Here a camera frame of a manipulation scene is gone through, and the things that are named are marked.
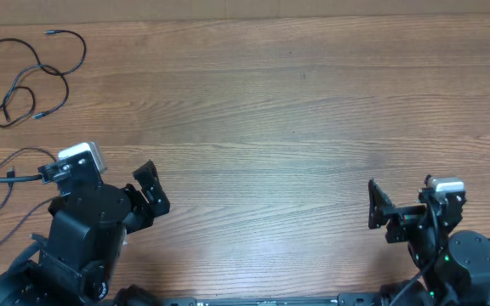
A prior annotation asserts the black cable with silver plugs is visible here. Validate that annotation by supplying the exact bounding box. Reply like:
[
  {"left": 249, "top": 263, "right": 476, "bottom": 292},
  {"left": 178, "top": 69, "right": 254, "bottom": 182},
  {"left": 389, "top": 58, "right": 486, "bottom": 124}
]
[{"left": 0, "top": 86, "right": 37, "bottom": 213}]

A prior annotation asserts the black usb cable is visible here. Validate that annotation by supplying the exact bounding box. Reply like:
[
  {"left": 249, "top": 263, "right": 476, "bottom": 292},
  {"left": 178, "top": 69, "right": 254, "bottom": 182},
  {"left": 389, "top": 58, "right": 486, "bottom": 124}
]
[{"left": 0, "top": 146, "right": 59, "bottom": 256}]

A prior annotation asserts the thin black cable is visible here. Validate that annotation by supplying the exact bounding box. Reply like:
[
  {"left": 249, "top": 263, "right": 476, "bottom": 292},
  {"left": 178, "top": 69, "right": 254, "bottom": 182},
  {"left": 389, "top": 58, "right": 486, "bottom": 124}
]
[{"left": 0, "top": 28, "right": 88, "bottom": 121}]

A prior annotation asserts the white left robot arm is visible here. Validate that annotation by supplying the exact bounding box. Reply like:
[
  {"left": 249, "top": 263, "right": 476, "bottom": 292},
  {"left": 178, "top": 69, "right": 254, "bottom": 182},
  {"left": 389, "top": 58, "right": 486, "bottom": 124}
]
[{"left": 0, "top": 157, "right": 170, "bottom": 305}]

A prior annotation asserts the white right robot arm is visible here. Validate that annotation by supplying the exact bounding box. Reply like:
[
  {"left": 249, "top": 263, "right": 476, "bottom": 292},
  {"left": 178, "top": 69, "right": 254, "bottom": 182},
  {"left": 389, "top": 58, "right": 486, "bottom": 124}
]
[{"left": 368, "top": 175, "right": 490, "bottom": 305}]

